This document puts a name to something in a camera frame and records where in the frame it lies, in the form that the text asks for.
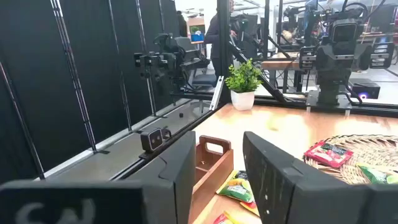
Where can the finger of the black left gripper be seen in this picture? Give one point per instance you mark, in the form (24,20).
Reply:
(308,57)
(382,55)

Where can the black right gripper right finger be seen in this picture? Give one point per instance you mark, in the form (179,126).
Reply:
(295,199)

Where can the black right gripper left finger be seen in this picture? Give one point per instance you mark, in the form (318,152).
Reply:
(93,202)

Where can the green yellow tea packet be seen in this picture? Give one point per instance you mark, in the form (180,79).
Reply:
(237,189)

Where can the red yellow tea packet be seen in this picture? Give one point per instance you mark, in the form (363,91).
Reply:
(225,219)

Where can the black neighbouring robot arm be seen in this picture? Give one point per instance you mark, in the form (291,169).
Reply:
(174,62)

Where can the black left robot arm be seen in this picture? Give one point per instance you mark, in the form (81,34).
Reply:
(331,84)

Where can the wooden background table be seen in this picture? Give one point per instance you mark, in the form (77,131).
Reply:
(280,64)

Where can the black mini computer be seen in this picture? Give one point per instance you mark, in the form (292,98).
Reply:
(365,87)

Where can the background robot station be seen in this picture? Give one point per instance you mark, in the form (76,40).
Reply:
(292,21)

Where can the green plant in white pot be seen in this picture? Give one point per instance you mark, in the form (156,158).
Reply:
(243,93)

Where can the person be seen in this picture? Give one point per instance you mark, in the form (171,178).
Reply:
(214,34)

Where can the silver aluminium extrusion bar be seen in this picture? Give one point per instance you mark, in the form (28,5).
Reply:
(216,93)

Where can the dark office chair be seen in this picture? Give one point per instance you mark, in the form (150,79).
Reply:
(203,81)

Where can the blue monitor screen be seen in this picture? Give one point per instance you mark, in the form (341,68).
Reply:
(197,37)

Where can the black folding partition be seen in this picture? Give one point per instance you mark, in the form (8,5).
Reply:
(37,77)

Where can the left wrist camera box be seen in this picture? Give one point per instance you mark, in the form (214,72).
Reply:
(345,31)

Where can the black aluminium table frame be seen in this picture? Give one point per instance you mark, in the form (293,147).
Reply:
(224,46)

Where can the small black table camera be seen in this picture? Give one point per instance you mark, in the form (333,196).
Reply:
(151,139)

